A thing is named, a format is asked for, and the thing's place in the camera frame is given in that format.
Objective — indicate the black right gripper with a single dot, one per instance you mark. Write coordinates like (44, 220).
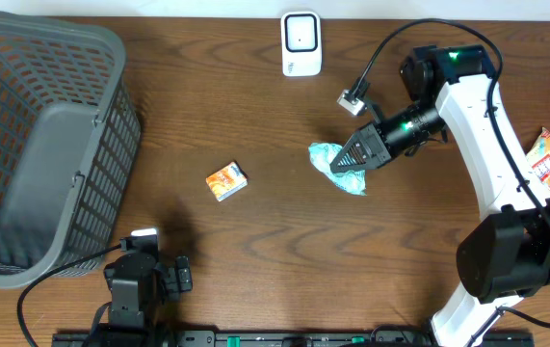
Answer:
(378, 148)

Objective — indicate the white barcode scanner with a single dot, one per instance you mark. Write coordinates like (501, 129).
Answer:
(301, 44)

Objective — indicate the orange small box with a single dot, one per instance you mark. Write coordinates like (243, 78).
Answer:
(226, 181)

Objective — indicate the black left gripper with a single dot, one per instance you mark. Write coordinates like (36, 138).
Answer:
(172, 282)

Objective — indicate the grey plastic basket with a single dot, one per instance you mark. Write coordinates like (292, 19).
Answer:
(69, 136)

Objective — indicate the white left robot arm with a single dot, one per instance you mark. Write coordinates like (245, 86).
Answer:
(139, 284)

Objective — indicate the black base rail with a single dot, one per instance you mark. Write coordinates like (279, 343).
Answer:
(383, 337)

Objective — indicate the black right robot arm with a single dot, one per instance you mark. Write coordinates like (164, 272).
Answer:
(506, 258)

